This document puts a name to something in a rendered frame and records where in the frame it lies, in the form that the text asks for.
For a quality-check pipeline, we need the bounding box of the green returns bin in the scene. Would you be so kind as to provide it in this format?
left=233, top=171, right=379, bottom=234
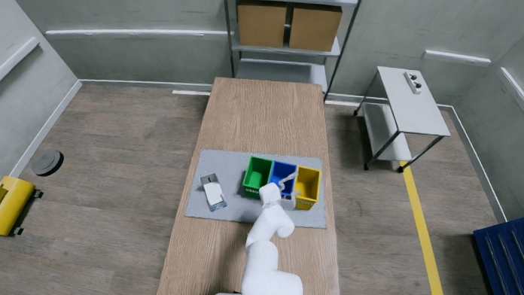
left=242, top=156, right=274, bottom=199

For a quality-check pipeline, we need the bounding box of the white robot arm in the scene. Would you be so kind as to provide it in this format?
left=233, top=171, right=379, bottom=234
left=215, top=195, right=303, bottom=295

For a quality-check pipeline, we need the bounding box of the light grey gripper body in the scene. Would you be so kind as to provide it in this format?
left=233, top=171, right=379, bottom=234
left=259, top=183, right=281, bottom=211

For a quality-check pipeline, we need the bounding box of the blue open-top bin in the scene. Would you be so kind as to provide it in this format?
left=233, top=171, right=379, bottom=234
left=269, top=160, right=297, bottom=199

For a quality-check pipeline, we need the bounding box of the yellow open bin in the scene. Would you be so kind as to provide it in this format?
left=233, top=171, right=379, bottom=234
left=293, top=166, right=321, bottom=210

